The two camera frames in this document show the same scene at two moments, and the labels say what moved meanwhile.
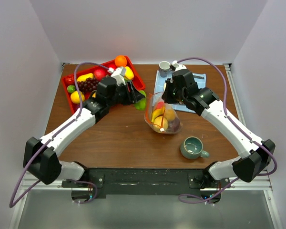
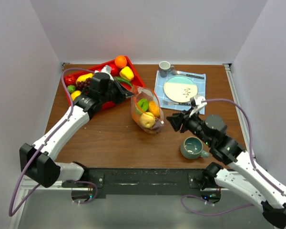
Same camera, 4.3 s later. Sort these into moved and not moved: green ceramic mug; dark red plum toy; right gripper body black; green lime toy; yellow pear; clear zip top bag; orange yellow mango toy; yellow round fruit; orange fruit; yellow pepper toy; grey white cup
Moved: clear zip top bag; orange yellow mango toy; yellow pear; right gripper body black; dark red plum toy
Not moved: orange fruit; grey white cup; green ceramic mug; yellow pepper toy; green lime toy; yellow round fruit
